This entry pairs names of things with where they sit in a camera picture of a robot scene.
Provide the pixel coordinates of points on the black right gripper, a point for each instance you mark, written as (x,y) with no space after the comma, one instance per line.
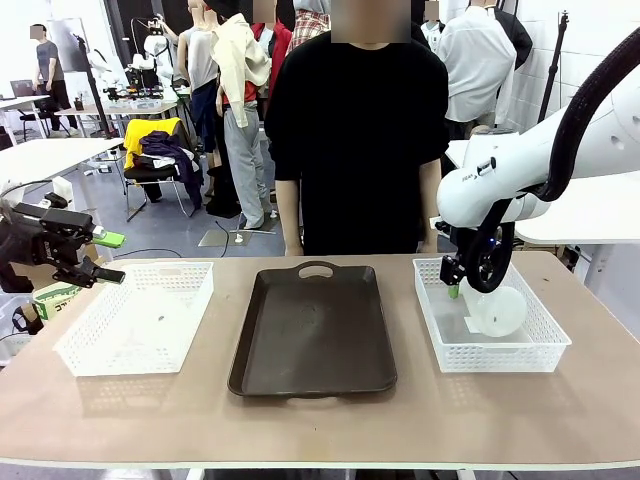
(457,235)

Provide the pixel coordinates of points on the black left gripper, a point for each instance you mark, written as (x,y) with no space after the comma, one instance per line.
(35,240)

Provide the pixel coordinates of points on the translucent plastic conical flask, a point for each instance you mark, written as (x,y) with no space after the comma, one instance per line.
(500,312)
(150,320)

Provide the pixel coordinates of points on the person's right forearm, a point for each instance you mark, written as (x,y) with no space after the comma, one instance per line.
(290,215)

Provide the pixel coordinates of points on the person's left forearm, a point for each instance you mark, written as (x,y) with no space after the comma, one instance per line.
(429,200)

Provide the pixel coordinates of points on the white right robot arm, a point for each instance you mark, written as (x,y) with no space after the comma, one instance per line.
(590,140)

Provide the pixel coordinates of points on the person's left hand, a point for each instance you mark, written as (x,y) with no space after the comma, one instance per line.
(428,247)

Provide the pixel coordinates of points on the person's right hand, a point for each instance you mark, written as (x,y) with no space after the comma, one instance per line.
(295,250)

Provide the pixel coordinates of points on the white paper label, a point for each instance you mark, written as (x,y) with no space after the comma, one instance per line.
(471,325)

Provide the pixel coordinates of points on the green white carton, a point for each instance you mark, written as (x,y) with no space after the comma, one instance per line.
(55,300)

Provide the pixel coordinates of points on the white perforated plastic basket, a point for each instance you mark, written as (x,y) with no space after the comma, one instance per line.
(140,320)
(485,350)

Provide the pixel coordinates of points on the small white box device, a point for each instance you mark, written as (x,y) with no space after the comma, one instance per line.
(64,192)

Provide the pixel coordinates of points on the black metal chair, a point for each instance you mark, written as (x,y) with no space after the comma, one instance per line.
(150,175)

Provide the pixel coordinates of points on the grey floor plate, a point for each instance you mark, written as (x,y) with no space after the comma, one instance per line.
(220,239)

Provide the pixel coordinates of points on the purple garment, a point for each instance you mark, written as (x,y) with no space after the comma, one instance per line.
(172,155)

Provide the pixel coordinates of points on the yellow garment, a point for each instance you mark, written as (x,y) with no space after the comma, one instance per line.
(135,135)

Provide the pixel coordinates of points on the dark brown plastic tray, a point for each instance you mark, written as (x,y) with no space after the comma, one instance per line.
(312,330)

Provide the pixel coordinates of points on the cluttered background work table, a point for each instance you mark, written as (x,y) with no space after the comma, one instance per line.
(120,105)

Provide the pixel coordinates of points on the person in black shirt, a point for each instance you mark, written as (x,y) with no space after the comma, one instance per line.
(357,150)

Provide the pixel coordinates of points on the black stand pole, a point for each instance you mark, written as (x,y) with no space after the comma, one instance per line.
(92,85)

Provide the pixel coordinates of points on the grey laptop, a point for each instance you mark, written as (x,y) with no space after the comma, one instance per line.
(22,88)

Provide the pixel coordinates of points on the man in grey t-shirt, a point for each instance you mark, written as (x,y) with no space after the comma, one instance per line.
(49,70)

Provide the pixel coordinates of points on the mannequin white tank top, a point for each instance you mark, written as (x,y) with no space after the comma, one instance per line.
(200,75)

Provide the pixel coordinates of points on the mannequin cream jacket grey trousers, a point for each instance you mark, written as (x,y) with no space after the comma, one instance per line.
(240,100)

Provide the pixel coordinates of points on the mannequin white dress shirt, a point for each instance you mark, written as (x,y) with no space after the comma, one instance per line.
(477,65)

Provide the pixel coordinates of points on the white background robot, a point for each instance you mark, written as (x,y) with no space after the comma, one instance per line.
(152,50)

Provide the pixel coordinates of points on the black tripod stand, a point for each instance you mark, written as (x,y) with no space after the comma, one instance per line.
(556,65)

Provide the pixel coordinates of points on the mannequin black jacket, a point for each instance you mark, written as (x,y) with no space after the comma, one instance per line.
(515,40)

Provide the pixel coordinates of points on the mannequin red vest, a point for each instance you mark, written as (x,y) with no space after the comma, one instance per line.
(272,45)

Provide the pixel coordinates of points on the mannequin plaid shirt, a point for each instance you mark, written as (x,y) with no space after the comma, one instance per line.
(307,27)

